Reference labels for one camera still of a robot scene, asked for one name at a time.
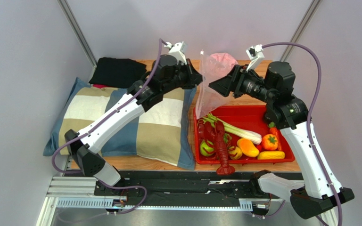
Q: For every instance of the toy carrot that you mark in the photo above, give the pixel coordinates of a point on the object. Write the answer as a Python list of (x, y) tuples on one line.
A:
[(273, 130)]

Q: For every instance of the orange toy tomato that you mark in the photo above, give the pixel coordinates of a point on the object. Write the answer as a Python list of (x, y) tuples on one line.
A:
[(270, 142)]

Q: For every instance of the green toy grapes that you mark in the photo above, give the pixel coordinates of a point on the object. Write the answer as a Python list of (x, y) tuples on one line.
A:
[(227, 138)]

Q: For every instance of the yellow toy banana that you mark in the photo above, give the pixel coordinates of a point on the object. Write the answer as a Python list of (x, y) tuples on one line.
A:
[(271, 155)]

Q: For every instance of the red toy lobster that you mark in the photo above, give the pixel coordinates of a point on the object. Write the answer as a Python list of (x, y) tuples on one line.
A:
[(215, 134)]

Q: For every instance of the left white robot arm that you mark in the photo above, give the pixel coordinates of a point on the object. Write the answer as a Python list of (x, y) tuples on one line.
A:
[(167, 74)]

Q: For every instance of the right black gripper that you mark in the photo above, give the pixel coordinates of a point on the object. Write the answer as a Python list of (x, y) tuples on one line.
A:
[(235, 82)]

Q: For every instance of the pink bucket hat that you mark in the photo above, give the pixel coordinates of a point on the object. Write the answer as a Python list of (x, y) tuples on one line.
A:
[(225, 58)]

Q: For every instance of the toy celery stalk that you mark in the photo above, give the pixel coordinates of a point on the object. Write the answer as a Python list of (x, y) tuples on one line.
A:
[(256, 138)]

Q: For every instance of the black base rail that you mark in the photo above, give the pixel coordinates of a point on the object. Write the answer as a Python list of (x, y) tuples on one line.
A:
[(165, 190)]

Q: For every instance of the black folded cloth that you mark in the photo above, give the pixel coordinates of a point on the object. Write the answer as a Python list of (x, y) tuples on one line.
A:
[(117, 72)]

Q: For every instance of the yellow toy lemon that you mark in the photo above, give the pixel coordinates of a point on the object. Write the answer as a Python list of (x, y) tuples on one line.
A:
[(235, 153)]

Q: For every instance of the green toy apple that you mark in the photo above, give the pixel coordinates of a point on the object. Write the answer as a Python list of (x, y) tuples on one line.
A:
[(206, 148)]

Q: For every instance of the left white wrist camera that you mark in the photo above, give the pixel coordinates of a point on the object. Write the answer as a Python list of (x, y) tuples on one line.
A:
[(177, 50)]

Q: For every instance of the red plastic tray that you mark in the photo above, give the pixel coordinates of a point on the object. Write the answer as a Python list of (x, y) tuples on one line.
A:
[(248, 117)]

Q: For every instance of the orange toy mango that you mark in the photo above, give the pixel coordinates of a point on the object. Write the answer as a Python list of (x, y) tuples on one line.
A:
[(248, 148)]

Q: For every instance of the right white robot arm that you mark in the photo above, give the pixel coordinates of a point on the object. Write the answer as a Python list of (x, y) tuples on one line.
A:
[(320, 191)]

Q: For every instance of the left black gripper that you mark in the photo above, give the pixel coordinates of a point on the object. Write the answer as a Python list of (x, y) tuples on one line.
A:
[(195, 78)]

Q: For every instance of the plaid patchwork pillow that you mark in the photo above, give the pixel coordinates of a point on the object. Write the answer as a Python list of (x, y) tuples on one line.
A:
[(160, 134)]

